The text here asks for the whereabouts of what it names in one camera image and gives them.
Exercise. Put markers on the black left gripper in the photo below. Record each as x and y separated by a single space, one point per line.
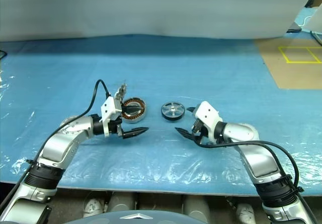
118 128

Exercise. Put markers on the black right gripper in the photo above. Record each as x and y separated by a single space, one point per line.
199 131

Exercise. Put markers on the grey motor housing copper windings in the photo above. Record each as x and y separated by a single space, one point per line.
130 119

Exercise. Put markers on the black silver motor rotor disc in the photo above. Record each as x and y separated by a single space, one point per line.
173 109

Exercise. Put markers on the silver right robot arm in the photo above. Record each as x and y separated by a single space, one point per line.
259 156

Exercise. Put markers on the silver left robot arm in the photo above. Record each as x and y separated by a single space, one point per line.
58 146

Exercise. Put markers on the grey cylinder under table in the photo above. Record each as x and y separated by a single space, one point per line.
120 202
197 205

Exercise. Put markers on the white rounded shape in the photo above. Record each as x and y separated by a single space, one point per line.
91 206
245 212

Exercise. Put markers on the brown cardboard sheet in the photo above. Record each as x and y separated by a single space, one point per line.
276 75

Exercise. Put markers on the grey-blue robot torso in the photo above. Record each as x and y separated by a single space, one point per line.
100 220

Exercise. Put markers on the white backdrop sheet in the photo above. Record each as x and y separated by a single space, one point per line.
151 7

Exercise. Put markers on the yellow tape marking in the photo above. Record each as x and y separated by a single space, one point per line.
302 62

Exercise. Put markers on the light blue sheet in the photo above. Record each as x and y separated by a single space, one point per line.
300 16

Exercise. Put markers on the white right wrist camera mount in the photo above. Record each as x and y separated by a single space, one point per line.
207 112

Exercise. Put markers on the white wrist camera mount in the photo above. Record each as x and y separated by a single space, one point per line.
207 112
109 109

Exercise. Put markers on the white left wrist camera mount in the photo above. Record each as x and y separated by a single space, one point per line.
109 109

